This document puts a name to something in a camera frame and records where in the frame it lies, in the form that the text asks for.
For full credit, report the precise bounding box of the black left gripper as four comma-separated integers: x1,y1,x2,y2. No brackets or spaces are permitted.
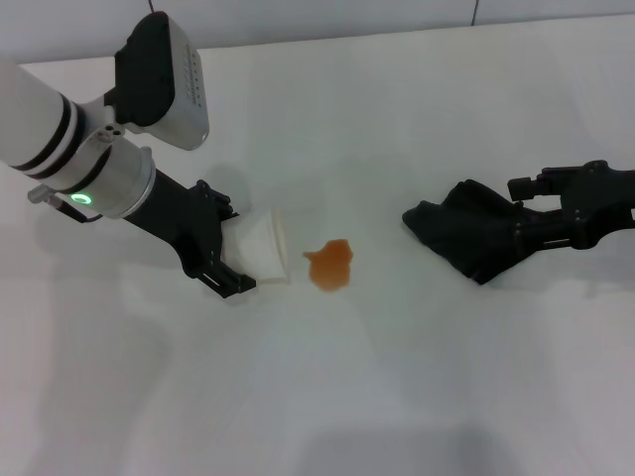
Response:
121,168,258,300

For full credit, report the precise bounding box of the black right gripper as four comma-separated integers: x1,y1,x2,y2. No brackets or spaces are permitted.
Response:
506,160,635,252

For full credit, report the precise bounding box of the white paper cup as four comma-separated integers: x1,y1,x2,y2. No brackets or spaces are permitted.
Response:
217,207,292,286

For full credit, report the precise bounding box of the dark blue rag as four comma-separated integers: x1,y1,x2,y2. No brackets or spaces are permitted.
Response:
400,178,543,287

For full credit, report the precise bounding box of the brown water stain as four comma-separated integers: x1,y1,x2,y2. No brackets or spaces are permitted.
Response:
302,238,356,294

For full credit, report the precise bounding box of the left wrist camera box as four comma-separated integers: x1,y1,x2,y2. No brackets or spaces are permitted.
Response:
102,12,210,152

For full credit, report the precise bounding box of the left wrist cable connector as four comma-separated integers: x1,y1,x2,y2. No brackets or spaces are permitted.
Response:
27,184,103,223

